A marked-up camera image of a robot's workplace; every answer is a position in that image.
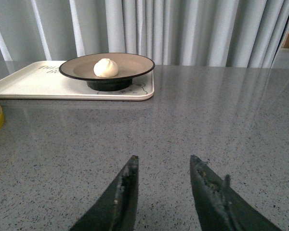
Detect cream bear-print tray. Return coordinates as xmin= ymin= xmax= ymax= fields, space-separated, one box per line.
xmin=0 ymin=61 xmax=155 ymax=101

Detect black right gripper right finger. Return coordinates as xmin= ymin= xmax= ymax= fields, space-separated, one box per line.
xmin=190 ymin=155 xmax=280 ymax=231

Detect beige plate with black rim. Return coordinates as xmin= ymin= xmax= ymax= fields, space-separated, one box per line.
xmin=59 ymin=52 xmax=155 ymax=91

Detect white steamed bun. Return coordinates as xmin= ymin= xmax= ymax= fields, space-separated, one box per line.
xmin=93 ymin=58 xmax=119 ymax=77

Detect grey pleated curtain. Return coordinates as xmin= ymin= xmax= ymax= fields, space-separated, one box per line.
xmin=0 ymin=0 xmax=289 ymax=67

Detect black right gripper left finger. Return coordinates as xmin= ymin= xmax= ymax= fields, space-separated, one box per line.
xmin=70 ymin=155 xmax=139 ymax=231

